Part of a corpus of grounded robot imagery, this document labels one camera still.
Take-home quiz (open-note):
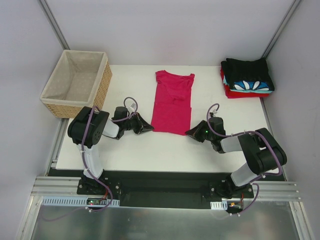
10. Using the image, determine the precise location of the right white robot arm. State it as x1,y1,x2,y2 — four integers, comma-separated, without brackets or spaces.
185,116,288,199

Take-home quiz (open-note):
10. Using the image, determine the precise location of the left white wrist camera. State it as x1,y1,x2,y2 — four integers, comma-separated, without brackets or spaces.
128,103,137,112

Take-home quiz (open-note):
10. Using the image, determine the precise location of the red t shirt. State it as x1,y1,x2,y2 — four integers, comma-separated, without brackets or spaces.
220,68,271,99

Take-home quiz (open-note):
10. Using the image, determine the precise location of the wicker basket with liner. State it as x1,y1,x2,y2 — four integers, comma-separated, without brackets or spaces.
40,50,113,119

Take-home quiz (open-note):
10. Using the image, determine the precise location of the pink t shirt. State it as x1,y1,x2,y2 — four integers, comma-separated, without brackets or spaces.
151,70,195,136

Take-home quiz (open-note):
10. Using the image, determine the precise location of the right aluminium frame post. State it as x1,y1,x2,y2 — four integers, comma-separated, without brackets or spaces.
261,0,303,59

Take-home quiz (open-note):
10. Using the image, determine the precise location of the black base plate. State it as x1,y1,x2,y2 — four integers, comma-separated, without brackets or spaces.
47,169,258,208

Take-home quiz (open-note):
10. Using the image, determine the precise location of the aluminium frame post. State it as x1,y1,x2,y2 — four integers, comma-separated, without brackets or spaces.
261,0,303,59
37,0,70,50

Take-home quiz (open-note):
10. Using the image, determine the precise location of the left aluminium frame post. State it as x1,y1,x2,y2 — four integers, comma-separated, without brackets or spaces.
37,0,70,50

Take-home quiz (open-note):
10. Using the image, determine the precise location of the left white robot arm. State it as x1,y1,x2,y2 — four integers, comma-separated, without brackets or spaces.
67,106,154,195

